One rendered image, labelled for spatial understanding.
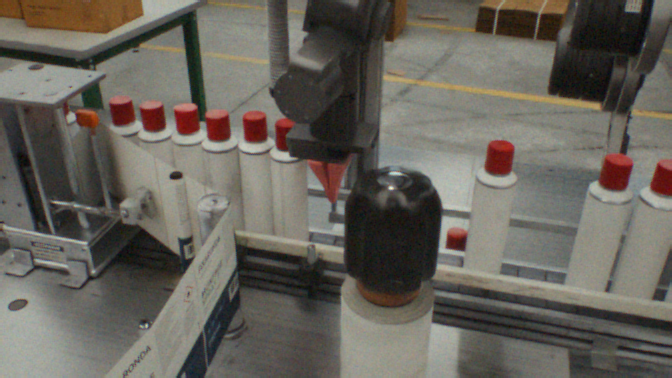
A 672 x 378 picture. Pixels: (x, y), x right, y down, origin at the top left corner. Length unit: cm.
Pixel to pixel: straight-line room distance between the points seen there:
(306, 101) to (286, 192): 24
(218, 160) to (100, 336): 27
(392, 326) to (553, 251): 57
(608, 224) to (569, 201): 39
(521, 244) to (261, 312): 46
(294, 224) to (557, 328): 38
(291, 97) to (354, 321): 23
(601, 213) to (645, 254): 8
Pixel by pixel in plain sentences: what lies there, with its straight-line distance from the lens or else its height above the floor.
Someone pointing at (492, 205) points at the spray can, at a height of 101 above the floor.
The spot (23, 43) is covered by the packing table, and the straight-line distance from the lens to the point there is 241.
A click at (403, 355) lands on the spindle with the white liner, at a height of 102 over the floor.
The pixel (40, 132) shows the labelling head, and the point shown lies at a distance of 87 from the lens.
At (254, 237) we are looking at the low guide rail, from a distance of 89.
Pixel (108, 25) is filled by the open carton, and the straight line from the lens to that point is 241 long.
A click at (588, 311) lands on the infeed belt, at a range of 88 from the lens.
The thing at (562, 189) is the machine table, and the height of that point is 83.
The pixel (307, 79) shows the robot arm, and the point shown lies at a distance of 62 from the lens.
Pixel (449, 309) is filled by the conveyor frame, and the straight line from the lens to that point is 86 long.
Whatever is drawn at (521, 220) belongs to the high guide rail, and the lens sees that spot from 88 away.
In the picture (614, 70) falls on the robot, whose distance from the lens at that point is 166.
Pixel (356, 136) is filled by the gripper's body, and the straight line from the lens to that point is 73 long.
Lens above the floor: 143
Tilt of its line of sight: 31 degrees down
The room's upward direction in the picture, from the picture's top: straight up
